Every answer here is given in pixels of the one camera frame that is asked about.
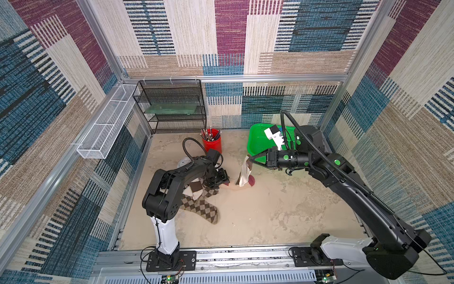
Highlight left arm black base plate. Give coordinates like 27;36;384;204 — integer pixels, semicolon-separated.
145;250;197;272

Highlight beige sock magenta purple stripes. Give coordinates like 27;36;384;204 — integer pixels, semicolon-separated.
219;175;255;191

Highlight light blue alarm clock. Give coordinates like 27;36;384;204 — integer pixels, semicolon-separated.
177;157;193;169

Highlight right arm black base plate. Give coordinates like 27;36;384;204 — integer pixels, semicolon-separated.
288;247;344;267

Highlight pens in red cup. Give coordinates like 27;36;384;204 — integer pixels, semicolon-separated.
201;127;221;142

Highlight green plastic basket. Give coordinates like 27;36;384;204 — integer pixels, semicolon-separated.
247;124;297;163

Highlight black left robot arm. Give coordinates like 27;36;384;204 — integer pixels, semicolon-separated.
142;137;229;267

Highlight aluminium front rail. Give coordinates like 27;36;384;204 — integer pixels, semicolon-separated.
89;245;388;284

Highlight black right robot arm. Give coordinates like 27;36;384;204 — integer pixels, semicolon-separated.
249;111;432;280

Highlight black wire mesh shelf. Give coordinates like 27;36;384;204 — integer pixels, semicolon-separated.
133;79;207;134

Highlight white wire wall basket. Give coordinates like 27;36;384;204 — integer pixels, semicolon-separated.
77;84;136;159

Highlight brown argyle sock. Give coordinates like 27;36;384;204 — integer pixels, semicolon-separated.
180;195;219;224
201;179;219;198

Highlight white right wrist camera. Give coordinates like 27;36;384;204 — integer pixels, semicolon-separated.
264;125;285;150

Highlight red ribbed plastic cup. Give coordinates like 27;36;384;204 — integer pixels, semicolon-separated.
202;138;222;153

